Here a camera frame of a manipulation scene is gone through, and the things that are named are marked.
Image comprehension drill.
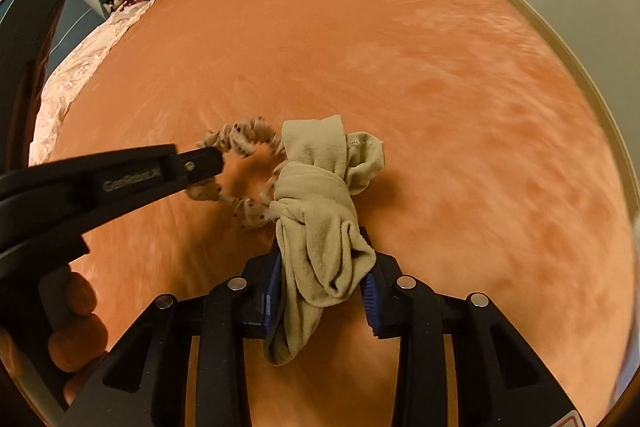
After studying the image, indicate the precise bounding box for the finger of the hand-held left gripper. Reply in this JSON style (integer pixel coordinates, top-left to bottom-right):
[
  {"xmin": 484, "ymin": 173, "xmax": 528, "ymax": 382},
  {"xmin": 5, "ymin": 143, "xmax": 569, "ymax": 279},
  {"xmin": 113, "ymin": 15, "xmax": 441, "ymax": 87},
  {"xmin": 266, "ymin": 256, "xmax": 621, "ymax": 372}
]
[{"xmin": 172, "ymin": 146, "xmax": 227, "ymax": 190}]

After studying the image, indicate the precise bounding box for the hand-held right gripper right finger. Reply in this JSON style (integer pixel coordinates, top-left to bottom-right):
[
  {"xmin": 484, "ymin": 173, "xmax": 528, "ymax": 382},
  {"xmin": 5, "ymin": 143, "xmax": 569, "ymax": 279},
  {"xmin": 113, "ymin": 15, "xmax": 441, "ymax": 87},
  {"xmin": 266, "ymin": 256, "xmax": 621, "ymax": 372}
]
[{"xmin": 357, "ymin": 227, "xmax": 586, "ymax": 427}]

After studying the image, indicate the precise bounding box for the orange blanket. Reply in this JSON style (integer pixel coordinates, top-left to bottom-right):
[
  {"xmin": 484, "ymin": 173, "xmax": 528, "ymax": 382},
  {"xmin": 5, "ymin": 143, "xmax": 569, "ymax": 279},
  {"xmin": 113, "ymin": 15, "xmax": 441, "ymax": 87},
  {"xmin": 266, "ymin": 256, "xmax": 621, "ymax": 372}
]
[{"xmin": 30, "ymin": 0, "xmax": 633, "ymax": 427}]

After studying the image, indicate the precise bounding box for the dark wooden headboard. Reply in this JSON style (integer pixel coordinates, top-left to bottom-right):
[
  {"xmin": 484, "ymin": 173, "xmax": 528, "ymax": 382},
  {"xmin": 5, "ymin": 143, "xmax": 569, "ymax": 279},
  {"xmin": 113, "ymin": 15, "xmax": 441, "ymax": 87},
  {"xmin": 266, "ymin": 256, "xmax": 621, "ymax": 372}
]
[{"xmin": 10, "ymin": 52, "xmax": 54, "ymax": 168}]

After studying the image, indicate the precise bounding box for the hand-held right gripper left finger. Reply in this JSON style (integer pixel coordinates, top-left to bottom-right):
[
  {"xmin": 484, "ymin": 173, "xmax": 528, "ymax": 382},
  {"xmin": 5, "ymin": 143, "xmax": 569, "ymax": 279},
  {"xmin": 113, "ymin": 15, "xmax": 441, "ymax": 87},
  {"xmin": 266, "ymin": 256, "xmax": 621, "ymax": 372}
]
[{"xmin": 60, "ymin": 252, "xmax": 285, "ymax": 427}]

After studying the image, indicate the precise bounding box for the beige sock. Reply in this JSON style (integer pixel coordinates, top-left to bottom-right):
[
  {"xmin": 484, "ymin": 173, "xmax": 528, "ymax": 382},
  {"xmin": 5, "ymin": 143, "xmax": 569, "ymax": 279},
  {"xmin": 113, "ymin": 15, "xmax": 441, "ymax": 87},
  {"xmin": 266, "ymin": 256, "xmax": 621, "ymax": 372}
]
[{"xmin": 263, "ymin": 114, "xmax": 387, "ymax": 367}]

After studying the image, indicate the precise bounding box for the beige spotted scrunchie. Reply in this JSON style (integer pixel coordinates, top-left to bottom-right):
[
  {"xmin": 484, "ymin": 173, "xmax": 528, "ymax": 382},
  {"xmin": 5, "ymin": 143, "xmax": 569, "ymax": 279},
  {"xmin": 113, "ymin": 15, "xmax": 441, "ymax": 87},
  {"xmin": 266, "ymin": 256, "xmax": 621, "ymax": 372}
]
[{"xmin": 187, "ymin": 117, "xmax": 286, "ymax": 229}]

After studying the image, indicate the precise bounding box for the person's left hand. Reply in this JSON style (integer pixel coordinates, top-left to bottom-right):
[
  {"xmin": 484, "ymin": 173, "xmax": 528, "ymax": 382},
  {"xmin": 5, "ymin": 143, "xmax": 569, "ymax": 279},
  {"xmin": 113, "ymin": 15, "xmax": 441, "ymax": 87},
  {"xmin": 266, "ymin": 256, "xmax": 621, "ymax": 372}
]
[{"xmin": 47, "ymin": 272, "xmax": 109, "ymax": 404}]

